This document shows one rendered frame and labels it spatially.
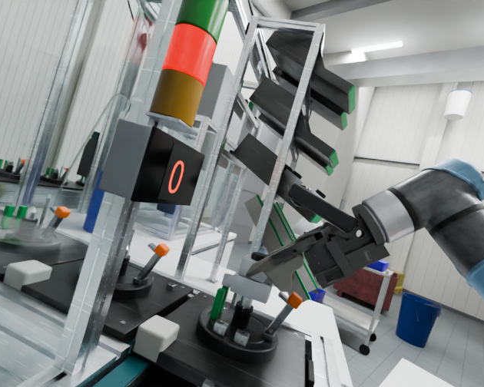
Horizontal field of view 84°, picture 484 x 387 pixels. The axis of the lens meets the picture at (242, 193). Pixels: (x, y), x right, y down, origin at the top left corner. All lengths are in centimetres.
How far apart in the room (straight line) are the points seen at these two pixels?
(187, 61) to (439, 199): 37
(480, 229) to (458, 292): 795
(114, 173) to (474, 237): 42
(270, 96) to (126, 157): 56
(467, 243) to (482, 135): 850
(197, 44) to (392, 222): 34
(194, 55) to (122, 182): 15
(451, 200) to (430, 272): 797
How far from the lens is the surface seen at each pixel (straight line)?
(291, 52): 81
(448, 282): 840
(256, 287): 46
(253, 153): 73
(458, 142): 889
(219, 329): 46
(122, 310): 51
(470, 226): 45
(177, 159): 30
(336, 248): 43
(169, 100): 31
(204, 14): 34
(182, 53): 32
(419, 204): 45
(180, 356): 44
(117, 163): 28
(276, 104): 75
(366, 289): 519
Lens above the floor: 120
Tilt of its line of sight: level
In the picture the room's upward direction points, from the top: 17 degrees clockwise
